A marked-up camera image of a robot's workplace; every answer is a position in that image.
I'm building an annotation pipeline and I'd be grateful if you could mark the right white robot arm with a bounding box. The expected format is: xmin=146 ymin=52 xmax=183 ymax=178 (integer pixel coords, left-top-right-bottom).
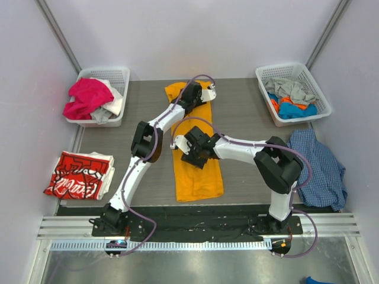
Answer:
xmin=173 ymin=127 xmax=303 ymax=234

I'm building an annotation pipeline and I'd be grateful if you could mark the white grey garment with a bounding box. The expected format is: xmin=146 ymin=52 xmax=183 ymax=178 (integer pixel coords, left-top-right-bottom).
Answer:
xmin=90 ymin=78 xmax=123 ymax=124

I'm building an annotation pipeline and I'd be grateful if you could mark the red white printed t shirt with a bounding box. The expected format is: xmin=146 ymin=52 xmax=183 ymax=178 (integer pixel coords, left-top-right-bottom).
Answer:
xmin=44 ymin=151 xmax=115 ymax=200

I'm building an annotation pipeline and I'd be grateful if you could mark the grey t shirt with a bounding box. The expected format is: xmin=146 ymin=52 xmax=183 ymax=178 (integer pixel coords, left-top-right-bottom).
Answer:
xmin=264 ymin=77 xmax=316 ymax=105

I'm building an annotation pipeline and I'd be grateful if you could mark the orange yellow t shirt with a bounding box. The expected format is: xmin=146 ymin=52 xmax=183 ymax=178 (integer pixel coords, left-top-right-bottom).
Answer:
xmin=164 ymin=80 xmax=224 ymax=202

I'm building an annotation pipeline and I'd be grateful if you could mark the blue t shirt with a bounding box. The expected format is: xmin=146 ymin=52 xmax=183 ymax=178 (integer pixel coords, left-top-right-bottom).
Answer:
xmin=268 ymin=92 xmax=317 ymax=120

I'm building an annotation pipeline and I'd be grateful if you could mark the pink t shirt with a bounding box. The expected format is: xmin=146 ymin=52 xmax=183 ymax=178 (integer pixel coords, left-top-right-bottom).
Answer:
xmin=63 ymin=78 xmax=114 ymax=120

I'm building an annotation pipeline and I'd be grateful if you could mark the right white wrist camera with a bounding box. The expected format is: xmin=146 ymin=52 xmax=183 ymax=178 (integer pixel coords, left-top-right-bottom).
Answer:
xmin=170 ymin=135 xmax=192 ymax=155

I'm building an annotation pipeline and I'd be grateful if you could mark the white plastic basket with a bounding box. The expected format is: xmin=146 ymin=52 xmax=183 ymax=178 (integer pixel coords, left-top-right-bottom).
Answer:
xmin=255 ymin=63 xmax=332 ymax=127
xmin=66 ymin=67 xmax=130 ymax=127

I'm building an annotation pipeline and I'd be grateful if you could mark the white slotted cable duct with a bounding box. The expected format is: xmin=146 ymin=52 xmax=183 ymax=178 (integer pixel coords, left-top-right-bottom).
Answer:
xmin=50 ymin=239 xmax=272 ymax=252

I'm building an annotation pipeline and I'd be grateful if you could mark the orange garment in basket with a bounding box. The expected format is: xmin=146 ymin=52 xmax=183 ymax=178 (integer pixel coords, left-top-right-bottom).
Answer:
xmin=269 ymin=96 xmax=309 ymax=113

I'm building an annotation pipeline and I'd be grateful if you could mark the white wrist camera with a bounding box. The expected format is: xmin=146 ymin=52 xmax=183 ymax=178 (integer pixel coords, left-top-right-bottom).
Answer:
xmin=201 ymin=83 xmax=217 ymax=102
xmin=170 ymin=135 xmax=192 ymax=155

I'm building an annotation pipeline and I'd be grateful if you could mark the left white plastic basket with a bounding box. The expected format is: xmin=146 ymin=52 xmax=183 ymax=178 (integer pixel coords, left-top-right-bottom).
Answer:
xmin=66 ymin=67 xmax=130 ymax=127

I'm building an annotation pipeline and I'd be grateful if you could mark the blue checkered shirt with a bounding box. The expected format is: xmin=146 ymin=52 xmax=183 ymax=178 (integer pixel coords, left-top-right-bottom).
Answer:
xmin=288 ymin=128 xmax=348 ymax=211

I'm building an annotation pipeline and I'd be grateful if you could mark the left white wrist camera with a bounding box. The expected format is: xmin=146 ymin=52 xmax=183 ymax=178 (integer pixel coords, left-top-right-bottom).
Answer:
xmin=201 ymin=83 xmax=217 ymax=102

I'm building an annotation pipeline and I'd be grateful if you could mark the right white plastic basket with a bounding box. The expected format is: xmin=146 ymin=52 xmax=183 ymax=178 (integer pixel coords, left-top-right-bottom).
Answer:
xmin=255 ymin=63 xmax=332 ymax=127

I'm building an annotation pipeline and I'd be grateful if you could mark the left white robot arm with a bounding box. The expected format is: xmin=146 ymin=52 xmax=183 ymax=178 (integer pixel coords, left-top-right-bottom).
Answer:
xmin=89 ymin=80 xmax=206 ymax=237

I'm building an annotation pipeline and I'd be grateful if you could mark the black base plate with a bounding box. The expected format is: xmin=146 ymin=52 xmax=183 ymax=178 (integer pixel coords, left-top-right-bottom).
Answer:
xmin=57 ymin=204 xmax=340 ymax=238

